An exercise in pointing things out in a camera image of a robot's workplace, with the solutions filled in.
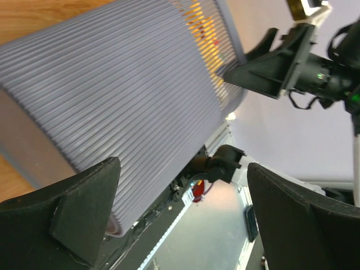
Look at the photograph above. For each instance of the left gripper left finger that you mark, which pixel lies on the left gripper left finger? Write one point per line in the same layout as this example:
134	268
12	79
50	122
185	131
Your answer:
60	226

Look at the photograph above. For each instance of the grey mesh waste bin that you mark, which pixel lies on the grey mesh waste bin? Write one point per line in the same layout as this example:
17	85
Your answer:
125	79

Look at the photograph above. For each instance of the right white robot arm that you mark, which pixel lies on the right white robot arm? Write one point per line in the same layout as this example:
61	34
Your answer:
351	105

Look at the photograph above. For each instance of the yellow cloth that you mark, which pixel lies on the yellow cloth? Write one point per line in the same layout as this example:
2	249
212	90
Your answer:
207	27

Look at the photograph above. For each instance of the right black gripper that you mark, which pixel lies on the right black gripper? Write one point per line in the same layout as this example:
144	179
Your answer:
296	68

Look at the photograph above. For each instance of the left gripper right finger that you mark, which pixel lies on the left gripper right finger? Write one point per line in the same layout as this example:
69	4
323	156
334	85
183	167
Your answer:
302	229

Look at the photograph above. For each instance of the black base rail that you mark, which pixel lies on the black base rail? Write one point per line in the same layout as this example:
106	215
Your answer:
132	250

